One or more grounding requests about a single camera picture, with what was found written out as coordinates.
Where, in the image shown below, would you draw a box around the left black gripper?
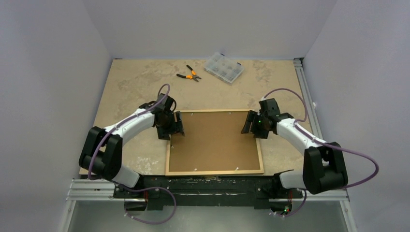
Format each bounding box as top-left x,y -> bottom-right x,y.
157,111 -> 183,140

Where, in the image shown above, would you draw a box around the green wooden picture frame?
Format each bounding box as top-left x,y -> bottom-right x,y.
165,109 -> 265,177

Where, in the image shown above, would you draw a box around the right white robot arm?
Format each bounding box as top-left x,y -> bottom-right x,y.
241,98 -> 348,197

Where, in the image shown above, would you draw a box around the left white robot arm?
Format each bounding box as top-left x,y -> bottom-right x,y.
79,93 -> 185,198

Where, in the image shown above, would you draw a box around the orange black pliers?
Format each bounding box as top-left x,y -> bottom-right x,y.
176,65 -> 202,82

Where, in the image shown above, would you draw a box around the clear plastic organizer box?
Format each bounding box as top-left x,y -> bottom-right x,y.
204,52 -> 244,85

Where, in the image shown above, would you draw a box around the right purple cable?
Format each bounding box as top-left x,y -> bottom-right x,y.
261,88 -> 380,218

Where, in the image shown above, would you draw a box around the purple cable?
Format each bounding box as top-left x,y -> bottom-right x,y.
261,88 -> 380,218
87,84 -> 177,226

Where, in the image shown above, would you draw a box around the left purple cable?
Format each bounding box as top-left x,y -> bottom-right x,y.
87,84 -> 177,226

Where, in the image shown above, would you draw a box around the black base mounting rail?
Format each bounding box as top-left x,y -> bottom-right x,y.
114,175 -> 303,211

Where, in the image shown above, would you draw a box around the aluminium extrusion frame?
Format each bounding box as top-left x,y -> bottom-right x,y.
61,59 -> 357,232

